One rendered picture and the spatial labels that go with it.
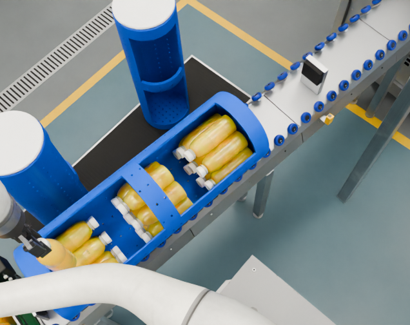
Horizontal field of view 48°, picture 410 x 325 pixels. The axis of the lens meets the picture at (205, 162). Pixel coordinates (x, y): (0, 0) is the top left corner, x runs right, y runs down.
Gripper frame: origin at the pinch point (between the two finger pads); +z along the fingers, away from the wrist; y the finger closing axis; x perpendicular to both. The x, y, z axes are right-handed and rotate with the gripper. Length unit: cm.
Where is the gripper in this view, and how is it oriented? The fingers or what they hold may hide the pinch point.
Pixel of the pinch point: (37, 242)
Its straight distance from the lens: 122.6
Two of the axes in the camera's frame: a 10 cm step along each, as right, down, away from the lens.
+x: -7.5, 6.1, -2.6
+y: -6.6, -6.7, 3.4
